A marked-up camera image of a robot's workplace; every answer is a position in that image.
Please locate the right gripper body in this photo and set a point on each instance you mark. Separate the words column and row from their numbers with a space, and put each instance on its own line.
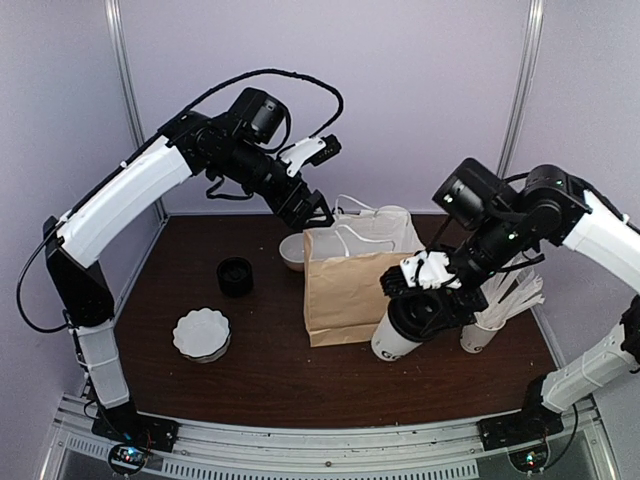
column 456, row 308

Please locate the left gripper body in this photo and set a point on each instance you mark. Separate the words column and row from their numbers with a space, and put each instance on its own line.
column 281, row 204

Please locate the brown paper bag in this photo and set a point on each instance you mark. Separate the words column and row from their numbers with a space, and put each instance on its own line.
column 343, row 299

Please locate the single white paper cup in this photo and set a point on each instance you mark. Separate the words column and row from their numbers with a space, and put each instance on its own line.
column 394, row 338

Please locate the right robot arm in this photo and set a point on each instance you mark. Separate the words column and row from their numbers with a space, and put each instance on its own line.
column 566, row 211

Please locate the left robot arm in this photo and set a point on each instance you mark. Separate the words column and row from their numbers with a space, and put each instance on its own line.
column 235, row 145

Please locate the paper cup holding straws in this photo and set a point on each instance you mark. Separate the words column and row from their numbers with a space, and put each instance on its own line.
column 474, row 337

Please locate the white round bowl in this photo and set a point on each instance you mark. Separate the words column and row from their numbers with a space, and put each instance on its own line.
column 291, row 250

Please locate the stack of black lids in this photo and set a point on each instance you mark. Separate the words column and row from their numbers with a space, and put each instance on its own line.
column 235, row 276

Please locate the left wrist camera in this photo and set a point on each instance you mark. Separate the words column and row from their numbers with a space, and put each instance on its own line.
column 311, row 150

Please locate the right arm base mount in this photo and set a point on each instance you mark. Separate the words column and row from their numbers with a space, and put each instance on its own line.
column 526, row 432

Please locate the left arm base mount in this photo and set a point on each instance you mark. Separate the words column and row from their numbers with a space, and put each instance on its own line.
column 136, row 436

